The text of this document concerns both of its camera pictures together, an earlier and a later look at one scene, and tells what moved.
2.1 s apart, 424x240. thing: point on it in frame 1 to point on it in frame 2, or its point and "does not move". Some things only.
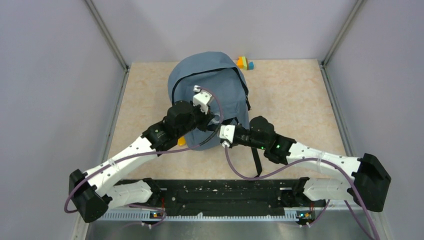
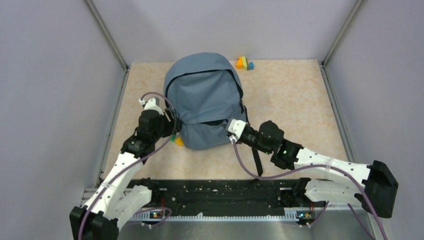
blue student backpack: (217, 74) does not move
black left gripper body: (200, 121) to (167, 128)
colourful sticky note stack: (242, 62) does not move
